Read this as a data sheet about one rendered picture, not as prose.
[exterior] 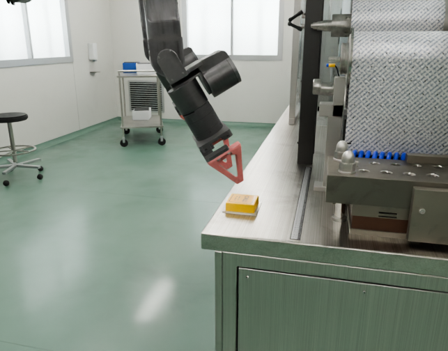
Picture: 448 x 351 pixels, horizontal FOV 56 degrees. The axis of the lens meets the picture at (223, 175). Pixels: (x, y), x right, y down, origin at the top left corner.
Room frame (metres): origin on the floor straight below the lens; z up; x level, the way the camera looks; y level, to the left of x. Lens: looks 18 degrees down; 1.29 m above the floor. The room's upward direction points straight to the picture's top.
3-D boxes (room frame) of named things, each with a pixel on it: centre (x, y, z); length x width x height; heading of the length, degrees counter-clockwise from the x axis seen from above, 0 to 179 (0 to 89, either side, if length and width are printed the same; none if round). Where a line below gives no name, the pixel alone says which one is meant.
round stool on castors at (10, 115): (4.01, 2.03, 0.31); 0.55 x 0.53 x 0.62; 166
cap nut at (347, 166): (0.85, -0.26, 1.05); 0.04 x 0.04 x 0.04
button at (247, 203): (0.97, -0.05, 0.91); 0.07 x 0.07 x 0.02; 76
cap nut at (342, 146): (0.95, -0.27, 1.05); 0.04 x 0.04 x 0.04
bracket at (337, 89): (1.11, -0.28, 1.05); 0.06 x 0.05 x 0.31; 76
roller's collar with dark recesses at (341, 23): (1.32, -0.35, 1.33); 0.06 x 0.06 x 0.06; 76
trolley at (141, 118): (5.72, 1.11, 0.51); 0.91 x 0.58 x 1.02; 10
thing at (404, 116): (0.98, -0.41, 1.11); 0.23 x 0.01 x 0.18; 76
